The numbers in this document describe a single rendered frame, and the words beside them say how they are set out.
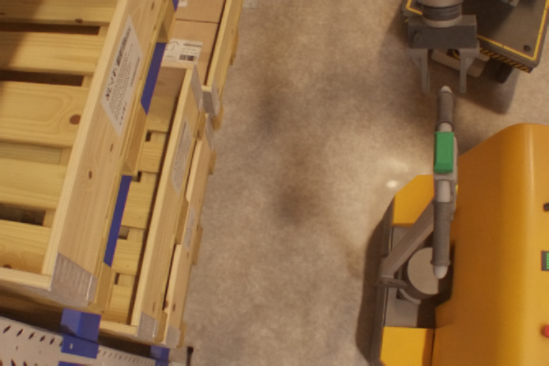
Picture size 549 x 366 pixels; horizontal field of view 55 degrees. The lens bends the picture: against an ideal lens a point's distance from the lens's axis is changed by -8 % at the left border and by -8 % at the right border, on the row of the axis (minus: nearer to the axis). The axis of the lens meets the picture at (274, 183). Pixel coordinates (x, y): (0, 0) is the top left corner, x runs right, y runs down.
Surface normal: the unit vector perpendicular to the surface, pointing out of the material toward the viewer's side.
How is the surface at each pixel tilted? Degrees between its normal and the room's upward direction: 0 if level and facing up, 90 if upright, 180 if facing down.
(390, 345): 22
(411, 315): 0
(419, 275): 0
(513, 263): 45
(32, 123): 0
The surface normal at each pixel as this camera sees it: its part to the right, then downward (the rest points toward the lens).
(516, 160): -0.71, -0.34
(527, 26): -0.01, -0.36
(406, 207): -0.38, -0.37
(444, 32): -0.26, 0.62
